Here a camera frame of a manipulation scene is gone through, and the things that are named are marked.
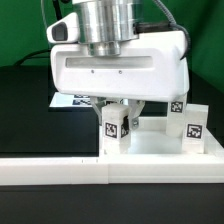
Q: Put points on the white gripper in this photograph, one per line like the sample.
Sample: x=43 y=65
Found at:
x=149 y=68

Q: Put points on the white square tabletop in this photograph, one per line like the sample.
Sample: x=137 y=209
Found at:
x=150 y=138

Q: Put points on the white sheet with fiducial tags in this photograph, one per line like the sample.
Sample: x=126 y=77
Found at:
x=60 y=100

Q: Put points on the white L-shaped obstacle fence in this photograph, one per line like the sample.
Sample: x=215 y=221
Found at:
x=182 y=168

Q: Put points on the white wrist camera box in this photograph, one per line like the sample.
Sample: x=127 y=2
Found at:
x=65 y=30

